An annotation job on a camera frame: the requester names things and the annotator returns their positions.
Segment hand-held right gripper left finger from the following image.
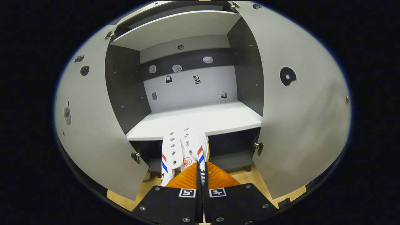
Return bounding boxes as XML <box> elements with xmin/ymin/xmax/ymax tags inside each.
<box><xmin>131</xmin><ymin>161</ymin><xmax>203</xmax><ymax>225</ymax></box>

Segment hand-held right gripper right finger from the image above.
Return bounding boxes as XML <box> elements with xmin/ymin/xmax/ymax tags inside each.
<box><xmin>203</xmin><ymin>161</ymin><xmax>278</xmax><ymax>225</ymax></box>

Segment white shoe red blue stripes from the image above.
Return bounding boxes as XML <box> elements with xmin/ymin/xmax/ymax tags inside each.
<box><xmin>160</xmin><ymin>125</ymin><xmax>210</xmax><ymax>188</ymax></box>

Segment white shoe cabinet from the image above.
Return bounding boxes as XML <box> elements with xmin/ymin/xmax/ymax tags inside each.
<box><xmin>105</xmin><ymin>0</ymin><xmax>264</xmax><ymax>174</ymax></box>

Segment white cabinet door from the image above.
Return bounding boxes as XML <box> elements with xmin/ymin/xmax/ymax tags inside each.
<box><xmin>228</xmin><ymin>0</ymin><xmax>352</xmax><ymax>200</ymax></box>
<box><xmin>54</xmin><ymin>24</ymin><xmax>150</xmax><ymax>201</ymax></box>

